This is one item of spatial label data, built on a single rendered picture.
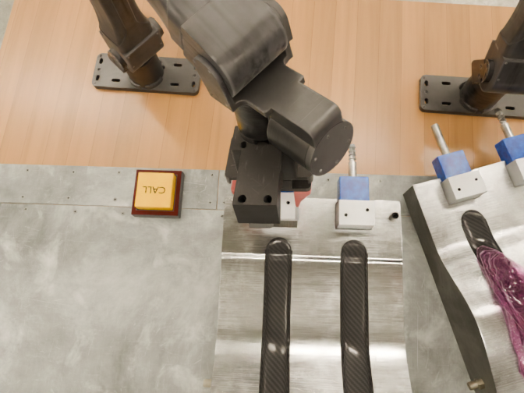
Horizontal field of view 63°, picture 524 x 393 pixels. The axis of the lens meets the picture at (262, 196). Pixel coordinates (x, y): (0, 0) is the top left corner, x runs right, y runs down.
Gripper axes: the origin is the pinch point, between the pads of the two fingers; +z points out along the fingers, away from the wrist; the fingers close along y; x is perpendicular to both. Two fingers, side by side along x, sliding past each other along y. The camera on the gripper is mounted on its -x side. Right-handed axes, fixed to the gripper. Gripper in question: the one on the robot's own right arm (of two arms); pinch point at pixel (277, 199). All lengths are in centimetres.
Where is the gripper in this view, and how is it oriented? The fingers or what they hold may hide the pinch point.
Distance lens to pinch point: 57.7
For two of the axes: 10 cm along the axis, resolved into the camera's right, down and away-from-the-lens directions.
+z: 1.3, 5.8, 8.1
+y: 9.9, 0.1, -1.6
